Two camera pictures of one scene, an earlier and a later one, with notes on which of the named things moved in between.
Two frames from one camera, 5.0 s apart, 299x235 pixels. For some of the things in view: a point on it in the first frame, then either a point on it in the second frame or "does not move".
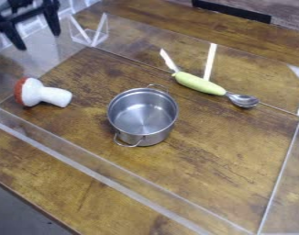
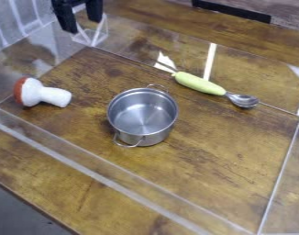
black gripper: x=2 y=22 to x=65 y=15
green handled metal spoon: x=197 y=83 does not move
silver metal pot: x=141 y=114 does not move
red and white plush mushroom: x=29 y=93 does not move
